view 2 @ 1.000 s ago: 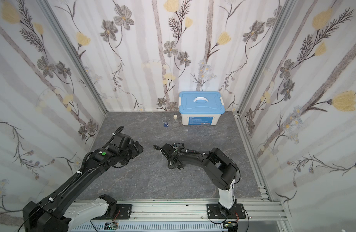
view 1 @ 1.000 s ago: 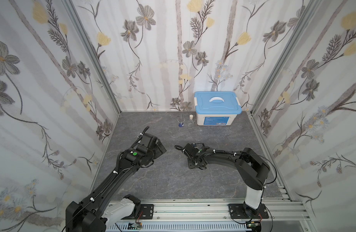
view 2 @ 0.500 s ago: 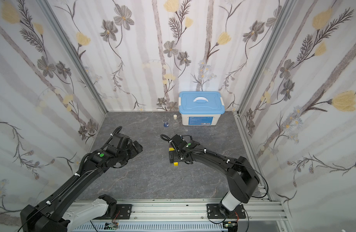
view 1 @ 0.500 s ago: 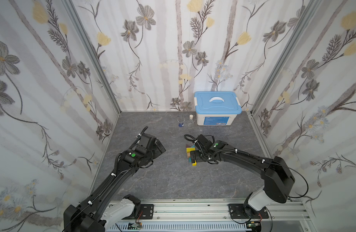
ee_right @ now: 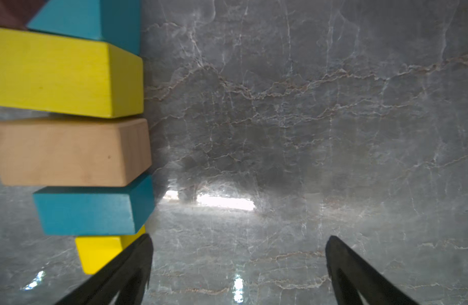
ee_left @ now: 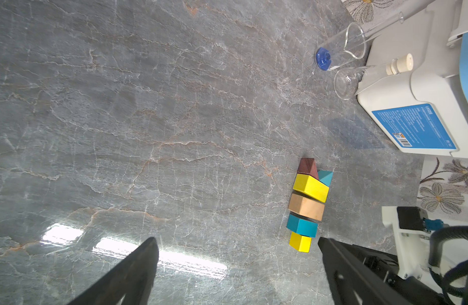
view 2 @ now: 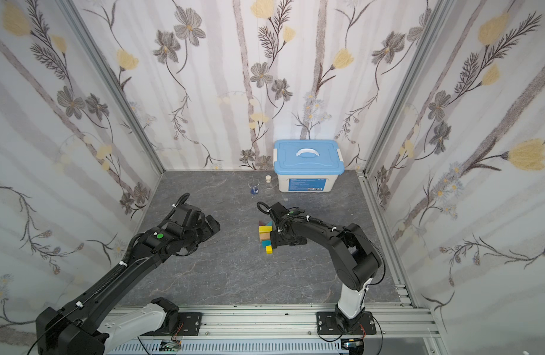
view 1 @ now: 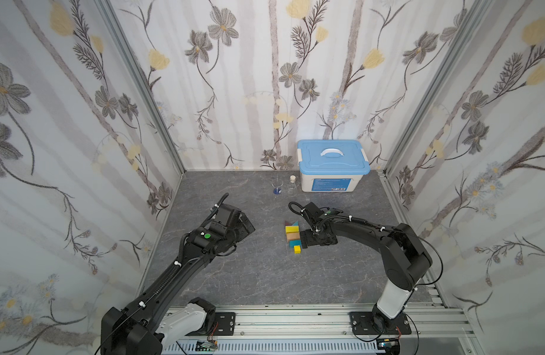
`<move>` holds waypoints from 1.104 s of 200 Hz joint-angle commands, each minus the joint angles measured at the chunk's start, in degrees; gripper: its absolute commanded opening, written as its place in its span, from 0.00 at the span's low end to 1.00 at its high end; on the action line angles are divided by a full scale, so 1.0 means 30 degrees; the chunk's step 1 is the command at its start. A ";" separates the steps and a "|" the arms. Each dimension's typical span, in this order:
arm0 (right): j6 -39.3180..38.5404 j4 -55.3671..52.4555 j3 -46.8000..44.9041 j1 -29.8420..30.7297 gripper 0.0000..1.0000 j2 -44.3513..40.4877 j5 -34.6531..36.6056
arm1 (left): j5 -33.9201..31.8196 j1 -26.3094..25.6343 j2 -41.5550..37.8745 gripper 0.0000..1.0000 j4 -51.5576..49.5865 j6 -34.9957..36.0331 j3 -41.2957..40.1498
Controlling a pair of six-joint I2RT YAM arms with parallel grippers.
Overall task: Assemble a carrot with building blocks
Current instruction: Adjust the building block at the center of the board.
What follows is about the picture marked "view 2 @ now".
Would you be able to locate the glass beaker blue liquid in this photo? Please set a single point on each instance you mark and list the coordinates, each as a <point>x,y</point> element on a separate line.
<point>254,184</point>

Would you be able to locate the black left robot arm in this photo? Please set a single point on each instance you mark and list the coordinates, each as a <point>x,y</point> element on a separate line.
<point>80,326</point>

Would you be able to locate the small circuit board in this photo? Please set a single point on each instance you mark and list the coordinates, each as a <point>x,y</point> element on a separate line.
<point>353,346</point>
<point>170,346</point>

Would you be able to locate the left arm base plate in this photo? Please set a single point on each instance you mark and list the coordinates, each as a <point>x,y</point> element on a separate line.
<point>181,324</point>

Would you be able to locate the aluminium front rail frame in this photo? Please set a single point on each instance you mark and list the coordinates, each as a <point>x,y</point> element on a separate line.
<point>401,329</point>

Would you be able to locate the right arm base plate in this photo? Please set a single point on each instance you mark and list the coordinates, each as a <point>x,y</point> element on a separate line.
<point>332,323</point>

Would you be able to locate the blue lidded storage box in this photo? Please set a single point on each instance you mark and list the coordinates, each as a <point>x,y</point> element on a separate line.
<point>307,165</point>

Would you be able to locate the natural wood rectangular block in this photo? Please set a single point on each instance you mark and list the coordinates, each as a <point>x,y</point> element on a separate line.
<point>264,236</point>

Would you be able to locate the small circuit board left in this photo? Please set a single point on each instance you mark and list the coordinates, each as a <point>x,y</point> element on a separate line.
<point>170,346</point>

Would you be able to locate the small corked glass bottle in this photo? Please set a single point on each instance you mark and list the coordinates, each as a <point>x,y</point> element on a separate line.
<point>269,188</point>

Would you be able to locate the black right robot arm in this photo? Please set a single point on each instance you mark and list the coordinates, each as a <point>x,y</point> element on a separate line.
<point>355,258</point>

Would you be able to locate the yellow rectangular block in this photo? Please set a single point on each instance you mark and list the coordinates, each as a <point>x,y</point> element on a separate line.
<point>265,229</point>

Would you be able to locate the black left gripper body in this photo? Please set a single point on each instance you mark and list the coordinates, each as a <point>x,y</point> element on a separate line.
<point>192,238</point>

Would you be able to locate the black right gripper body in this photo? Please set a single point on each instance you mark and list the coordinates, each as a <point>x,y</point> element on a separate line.
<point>277,235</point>

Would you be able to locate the white perforated cable tray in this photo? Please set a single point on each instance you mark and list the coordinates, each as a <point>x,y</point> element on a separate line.
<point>313,346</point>

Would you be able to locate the small circuit board right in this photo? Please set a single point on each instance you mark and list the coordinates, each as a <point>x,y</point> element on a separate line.
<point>353,346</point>

